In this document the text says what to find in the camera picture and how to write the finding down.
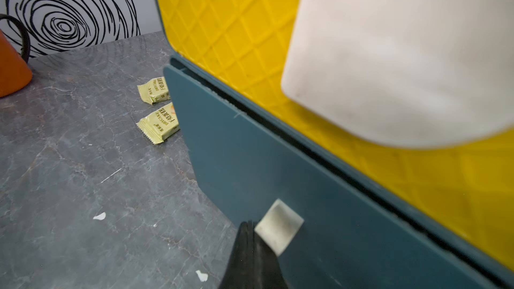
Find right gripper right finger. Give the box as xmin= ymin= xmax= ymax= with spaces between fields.
xmin=252 ymin=234 xmax=289 ymax=289

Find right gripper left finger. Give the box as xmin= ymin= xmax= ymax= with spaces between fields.
xmin=218 ymin=221 xmax=254 ymax=289

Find teal drawer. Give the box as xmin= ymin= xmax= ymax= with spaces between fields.
xmin=164 ymin=65 xmax=509 ymax=288

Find teal drawer cabinet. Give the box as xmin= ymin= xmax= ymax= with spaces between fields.
xmin=146 ymin=0 xmax=514 ymax=289

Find yellow cookie packet two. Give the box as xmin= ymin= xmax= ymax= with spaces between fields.
xmin=137 ymin=102 xmax=180 ymax=145

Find yellow cookie packet one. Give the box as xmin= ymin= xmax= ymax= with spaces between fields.
xmin=137 ymin=76 xmax=170 ymax=104

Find yellow top drawer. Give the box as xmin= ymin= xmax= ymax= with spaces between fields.
xmin=157 ymin=0 xmax=513 ymax=268

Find orange mug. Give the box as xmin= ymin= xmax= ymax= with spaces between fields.
xmin=0 ymin=14 xmax=33 ymax=97

